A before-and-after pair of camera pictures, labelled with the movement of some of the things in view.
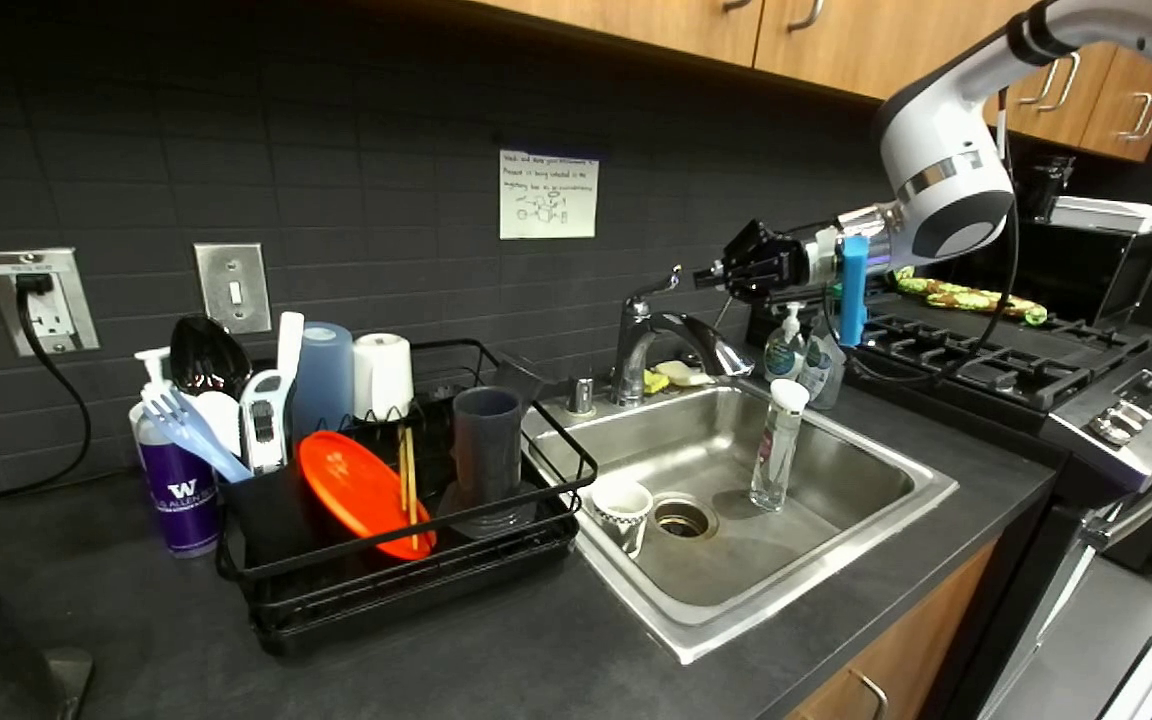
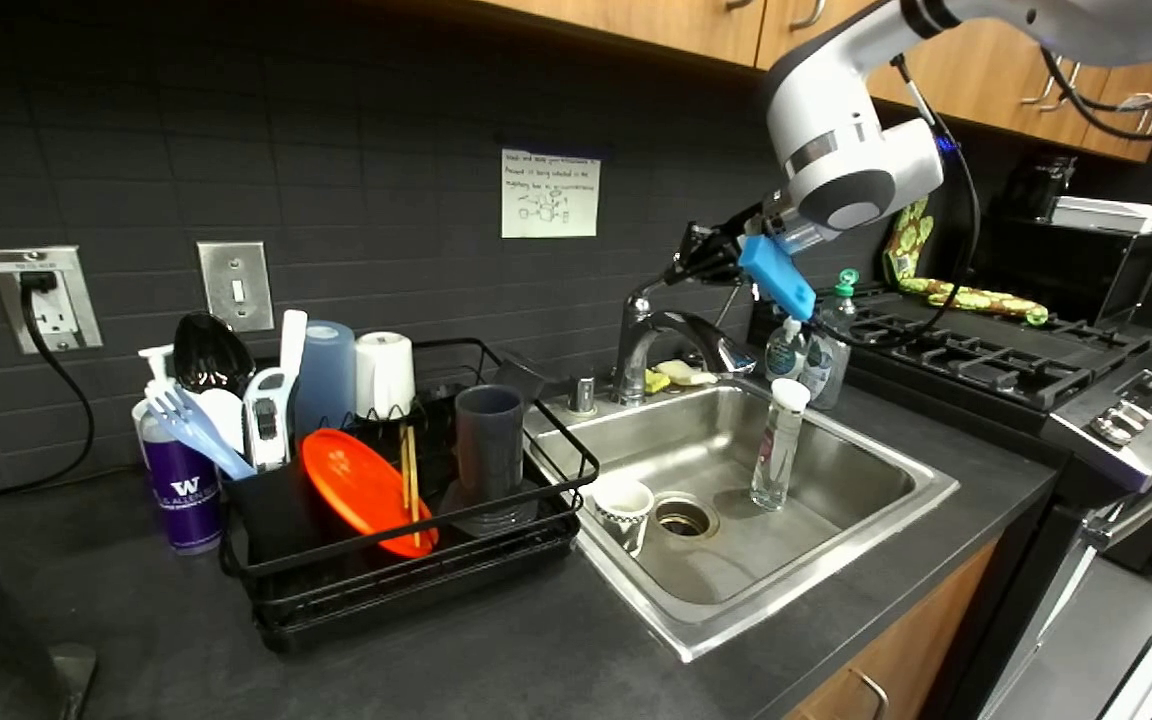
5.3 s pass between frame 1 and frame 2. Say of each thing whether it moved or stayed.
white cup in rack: stayed
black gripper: moved
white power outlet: stayed
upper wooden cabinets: stayed
